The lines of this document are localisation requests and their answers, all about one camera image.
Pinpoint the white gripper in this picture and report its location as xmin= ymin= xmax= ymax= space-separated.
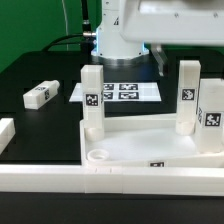
xmin=119 ymin=0 xmax=224 ymax=77

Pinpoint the white desk top tray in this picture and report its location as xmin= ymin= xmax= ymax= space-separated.
xmin=80 ymin=114 xmax=224 ymax=168

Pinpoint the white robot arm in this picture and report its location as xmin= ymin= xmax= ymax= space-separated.
xmin=92 ymin=0 xmax=224 ymax=66

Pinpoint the white front obstacle bar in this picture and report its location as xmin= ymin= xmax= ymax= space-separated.
xmin=0 ymin=165 xmax=224 ymax=196

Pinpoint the white left obstacle block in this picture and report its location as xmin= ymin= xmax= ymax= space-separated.
xmin=0 ymin=118 xmax=15 ymax=154

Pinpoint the white marker base plate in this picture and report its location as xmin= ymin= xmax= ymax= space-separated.
xmin=68 ymin=81 xmax=162 ymax=103

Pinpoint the black cable with connector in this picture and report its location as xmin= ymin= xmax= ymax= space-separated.
xmin=41 ymin=0 xmax=98 ymax=53

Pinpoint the thin white cable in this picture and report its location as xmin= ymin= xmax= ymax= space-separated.
xmin=61 ymin=0 xmax=70 ymax=52

